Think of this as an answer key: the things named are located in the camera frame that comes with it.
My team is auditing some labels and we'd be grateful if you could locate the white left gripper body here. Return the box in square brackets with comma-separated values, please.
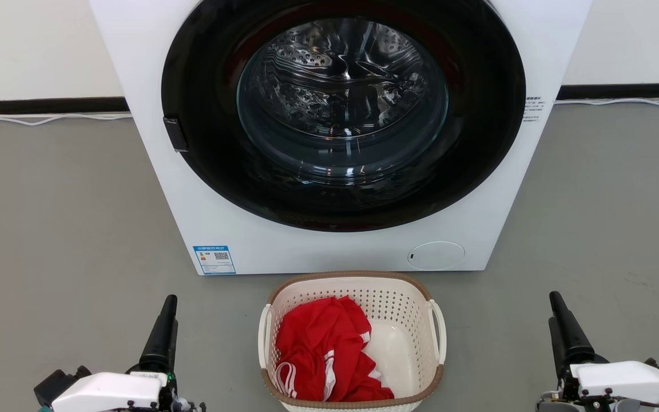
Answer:
[51, 360, 207, 412]

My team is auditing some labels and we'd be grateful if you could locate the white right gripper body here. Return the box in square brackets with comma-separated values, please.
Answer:
[538, 360, 659, 412]

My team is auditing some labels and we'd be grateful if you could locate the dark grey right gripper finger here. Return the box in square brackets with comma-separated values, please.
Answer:
[550, 292, 596, 367]
[549, 319, 569, 378]

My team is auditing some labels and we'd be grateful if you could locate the white perforated laundry basket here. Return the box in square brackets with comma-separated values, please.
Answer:
[257, 271, 447, 412]

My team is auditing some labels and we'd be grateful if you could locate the blue energy label sticker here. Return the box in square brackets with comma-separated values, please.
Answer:
[193, 245, 237, 275]

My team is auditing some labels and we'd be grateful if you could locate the white front-load washing machine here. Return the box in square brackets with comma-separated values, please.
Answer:
[89, 0, 593, 276]

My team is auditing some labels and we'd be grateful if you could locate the red garment with white stripes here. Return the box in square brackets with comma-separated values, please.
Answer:
[274, 296, 395, 402]

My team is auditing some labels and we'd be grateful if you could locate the round white filter cover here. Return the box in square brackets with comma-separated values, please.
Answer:
[407, 241, 466, 271]

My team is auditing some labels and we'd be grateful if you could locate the small text sticker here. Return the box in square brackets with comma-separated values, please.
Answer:
[522, 96, 546, 124]

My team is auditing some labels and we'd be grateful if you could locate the black baseboard strip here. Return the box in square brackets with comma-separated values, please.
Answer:
[556, 84, 659, 101]
[0, 97, 130, 114]

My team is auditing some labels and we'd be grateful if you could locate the black round washer door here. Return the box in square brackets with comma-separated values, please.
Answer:
[161, 0, 527, 233]

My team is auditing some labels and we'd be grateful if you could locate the steel washer drum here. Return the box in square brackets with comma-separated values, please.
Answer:
[248, 19, 440, 139]

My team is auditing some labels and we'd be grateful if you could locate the black washer door handle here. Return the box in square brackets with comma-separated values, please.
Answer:
[163, 117, 189, 153]

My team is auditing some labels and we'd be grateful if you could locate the white floor cable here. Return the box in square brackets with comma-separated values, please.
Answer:
[0, 112, 133, 126]
[554, 98, 659, 109]

